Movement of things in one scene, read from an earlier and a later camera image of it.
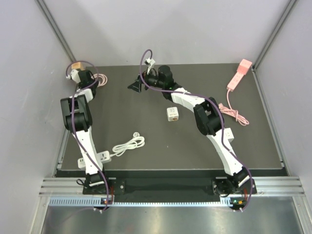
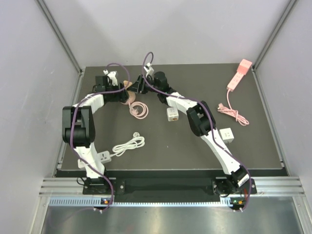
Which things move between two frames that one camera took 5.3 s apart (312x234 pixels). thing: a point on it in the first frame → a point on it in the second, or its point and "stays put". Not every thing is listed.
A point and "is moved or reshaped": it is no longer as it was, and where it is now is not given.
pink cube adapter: [244, 66] stays put
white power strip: [104, 157] stays put
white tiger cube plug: [172, 113] stays put
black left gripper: [95, 84] → [120, 96]
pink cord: [105, 79] is moved or reshaped
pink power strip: [235, 82] stays put
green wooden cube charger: [79, 65] → [131, 97]
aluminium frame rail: [68, 187] stays put
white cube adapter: [228, 134] stays put
